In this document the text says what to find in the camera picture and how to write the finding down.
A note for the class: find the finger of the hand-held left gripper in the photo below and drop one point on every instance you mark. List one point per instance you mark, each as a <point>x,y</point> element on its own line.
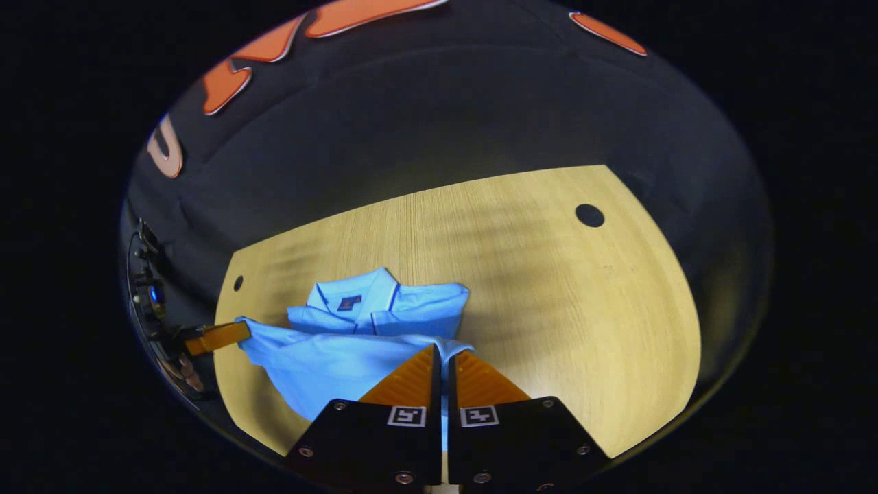
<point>219,337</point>

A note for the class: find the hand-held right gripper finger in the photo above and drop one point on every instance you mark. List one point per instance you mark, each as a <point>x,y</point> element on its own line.
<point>453,387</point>
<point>437,387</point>

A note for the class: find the light blue T-shirt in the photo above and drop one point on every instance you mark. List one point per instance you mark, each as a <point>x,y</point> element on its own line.
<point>343,370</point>

